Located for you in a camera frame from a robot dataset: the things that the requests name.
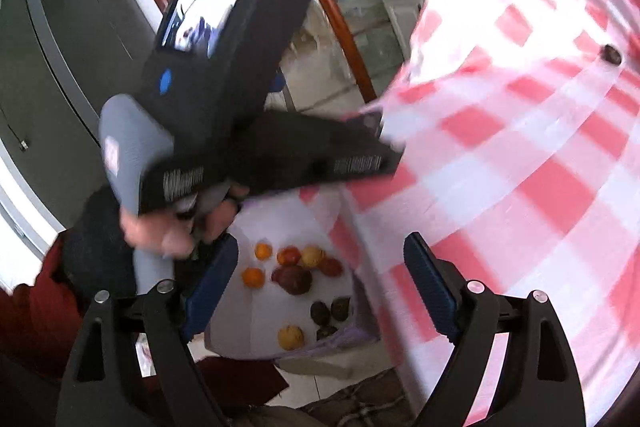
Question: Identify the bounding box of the brown wooden door frame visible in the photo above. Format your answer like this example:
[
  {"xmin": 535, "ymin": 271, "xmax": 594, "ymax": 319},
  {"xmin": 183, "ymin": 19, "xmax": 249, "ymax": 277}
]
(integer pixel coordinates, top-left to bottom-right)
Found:
[{"xmin": 318, "ymin": 0, "xmax": 378, "ymax": 103}]

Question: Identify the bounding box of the red tomato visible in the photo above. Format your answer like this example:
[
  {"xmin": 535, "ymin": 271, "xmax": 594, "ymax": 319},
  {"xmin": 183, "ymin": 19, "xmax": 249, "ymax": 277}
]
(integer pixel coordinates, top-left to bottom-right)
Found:
[
  {"xmin": 318, "ymin": 257, "xmax": 344, "ymax": 277},
  {"xmin": 277, "ymin": 246, "xmax": 302, "ymax": 267}
]

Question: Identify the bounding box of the person's left hand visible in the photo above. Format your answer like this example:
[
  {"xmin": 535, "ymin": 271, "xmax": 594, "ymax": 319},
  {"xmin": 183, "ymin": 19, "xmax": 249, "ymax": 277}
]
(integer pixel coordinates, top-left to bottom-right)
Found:
[{"xmin": 119, "ymin": 183, "xmax": 248, "ymax": 259}]

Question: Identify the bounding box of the white box with fruits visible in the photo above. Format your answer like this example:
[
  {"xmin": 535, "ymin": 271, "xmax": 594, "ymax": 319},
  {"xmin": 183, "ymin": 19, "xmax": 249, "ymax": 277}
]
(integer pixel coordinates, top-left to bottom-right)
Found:
[{"xmin": 204, "ymin": 193, "xmax": 380, "ymax": 360}]

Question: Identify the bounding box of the dark red passion fruit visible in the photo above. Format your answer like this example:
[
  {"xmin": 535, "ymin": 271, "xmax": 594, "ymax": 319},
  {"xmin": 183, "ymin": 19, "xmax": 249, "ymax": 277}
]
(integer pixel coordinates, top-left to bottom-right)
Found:
[{"xmin": 330, "ymin": 297, "xmax": 350, "ymax": 322}]

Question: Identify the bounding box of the dark purple fruit behind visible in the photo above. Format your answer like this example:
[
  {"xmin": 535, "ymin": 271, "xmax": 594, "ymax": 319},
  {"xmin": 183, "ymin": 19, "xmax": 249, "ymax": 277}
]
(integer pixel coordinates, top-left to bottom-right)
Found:
[{"xmin": 310, "ymin": 301, "xmax": 332, "ymax": 327}]

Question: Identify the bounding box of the yellow orange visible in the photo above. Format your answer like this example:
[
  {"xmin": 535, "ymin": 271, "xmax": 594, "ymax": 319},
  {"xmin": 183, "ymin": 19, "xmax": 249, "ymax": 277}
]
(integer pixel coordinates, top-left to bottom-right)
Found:
[{"xmin": 277, "ymin": 325, "xmax": 306, "ymax": 351}]

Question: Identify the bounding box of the red pomegranate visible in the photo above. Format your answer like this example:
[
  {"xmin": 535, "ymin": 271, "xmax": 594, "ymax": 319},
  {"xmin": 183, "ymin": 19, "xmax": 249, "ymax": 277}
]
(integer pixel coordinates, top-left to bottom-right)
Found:
[{"xmin": 271, "ymin": 265, "xmax": 312, "ymax": 296}]

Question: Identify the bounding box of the dark mangosteen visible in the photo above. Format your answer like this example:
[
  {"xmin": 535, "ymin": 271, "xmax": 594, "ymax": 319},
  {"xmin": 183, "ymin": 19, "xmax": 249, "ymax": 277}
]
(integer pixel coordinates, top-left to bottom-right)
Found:
[{"xmin": 600, "ymin": 44, "xmax": 623, "ymax": 67}]

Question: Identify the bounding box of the large orange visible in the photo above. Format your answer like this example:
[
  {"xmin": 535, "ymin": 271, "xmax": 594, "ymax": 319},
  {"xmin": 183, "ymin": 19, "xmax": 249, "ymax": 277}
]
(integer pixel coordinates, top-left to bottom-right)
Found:
[{"xmin": 241, "ymin": 267, "xmax": 266, "ymax": 289}]

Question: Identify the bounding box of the red white checkered tablecloth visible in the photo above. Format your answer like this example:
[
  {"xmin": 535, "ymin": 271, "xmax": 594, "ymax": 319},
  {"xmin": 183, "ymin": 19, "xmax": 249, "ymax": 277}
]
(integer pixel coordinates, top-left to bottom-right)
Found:
[{"xmin": 302, "ymin": 0, "xmax": 639, "ymax": 425}]

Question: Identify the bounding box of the dark grey refrigerator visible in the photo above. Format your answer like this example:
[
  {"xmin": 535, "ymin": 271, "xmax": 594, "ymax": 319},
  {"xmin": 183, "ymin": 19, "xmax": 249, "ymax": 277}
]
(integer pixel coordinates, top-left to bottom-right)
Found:
[{"xmin": 1, "ymin": 0, "xmax": 154, "ymax": 227}]

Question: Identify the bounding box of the yellow round fruit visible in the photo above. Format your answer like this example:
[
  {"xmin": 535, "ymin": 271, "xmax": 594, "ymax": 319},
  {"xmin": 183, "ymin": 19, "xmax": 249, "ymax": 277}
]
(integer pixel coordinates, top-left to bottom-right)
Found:
[{"xmin": 299, "ymin": 245, "xmax": 326, "ymax": 269}]

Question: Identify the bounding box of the small orange middle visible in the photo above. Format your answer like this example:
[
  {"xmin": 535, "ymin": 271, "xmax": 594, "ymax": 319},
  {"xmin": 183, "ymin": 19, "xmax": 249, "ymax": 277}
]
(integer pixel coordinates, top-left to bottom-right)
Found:
[{"xmin": 254, "ymin": 242, "xmax": 273, "ymax": 261}]

